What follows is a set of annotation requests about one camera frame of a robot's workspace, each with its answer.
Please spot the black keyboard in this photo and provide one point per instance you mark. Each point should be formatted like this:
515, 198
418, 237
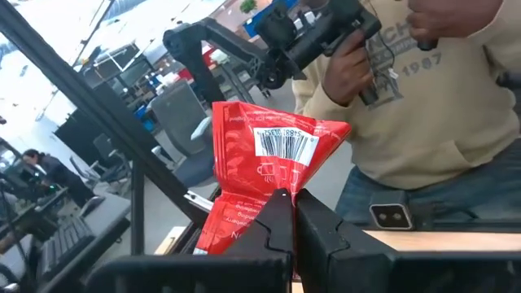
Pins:
63, 244

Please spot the person's hand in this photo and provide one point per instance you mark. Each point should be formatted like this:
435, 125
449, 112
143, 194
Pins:
348, 71
447, 18

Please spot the blue office chair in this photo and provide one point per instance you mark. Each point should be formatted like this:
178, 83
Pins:
179, 118

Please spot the green background plant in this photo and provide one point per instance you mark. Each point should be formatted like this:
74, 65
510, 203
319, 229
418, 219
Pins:
248, 5

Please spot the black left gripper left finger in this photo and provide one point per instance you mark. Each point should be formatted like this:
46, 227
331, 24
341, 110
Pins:
268, 240

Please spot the black office chair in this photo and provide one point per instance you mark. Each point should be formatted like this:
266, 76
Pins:
108, 156

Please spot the red strawberry tea packet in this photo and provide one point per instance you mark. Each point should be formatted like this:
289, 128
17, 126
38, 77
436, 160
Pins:
244, 163

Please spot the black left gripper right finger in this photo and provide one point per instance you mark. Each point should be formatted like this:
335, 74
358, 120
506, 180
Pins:
325, 252

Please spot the black aluminium table frame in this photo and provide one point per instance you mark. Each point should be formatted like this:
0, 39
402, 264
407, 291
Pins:
81, 91

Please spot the grey desk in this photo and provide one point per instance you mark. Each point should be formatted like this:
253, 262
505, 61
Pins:
108, 213

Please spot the silver upright frame bracket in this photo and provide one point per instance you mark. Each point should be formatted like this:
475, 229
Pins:
198, 202

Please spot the person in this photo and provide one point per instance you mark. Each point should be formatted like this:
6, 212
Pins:
439, 122
61, 175

